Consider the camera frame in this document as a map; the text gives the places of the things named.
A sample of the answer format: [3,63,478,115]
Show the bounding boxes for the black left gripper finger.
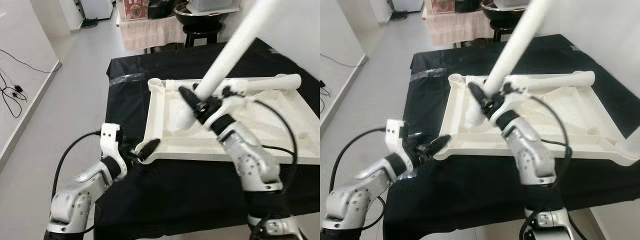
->
[424,134,454,157]
[135,138,162,157]

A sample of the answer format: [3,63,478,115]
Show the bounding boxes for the white plastic table top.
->
[433,71,640,165]
[135,76,321,166]

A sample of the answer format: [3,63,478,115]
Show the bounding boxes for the black tablecloth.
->
[382,34,640,236]
[92,37,321,236]

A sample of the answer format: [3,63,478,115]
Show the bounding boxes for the clear tape strip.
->
[410,68,451,83]
[109,73,152,87]

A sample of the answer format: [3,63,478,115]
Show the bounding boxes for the clear plastic container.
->
[495,0,533,10]
[189,0,242,14]

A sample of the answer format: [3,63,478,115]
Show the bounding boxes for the black bag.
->
[454,0,483,13]
[148,0,177,20]

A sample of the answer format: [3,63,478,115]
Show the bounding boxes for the red food poster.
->
[431,0,456,13]
[123,0,151,21]

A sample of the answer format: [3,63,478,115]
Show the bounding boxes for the white appliance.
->
[390,0,425,13]
[80,0,115,21]

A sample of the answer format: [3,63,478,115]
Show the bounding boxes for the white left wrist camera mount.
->
[385,119,408,157]
[99,122,124,168]

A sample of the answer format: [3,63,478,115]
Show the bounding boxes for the long thin black wall cable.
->
[320,51,369,69]
[0,47,62,74]

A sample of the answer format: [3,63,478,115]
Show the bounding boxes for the looped black wall cables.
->
[0,70,29,119]

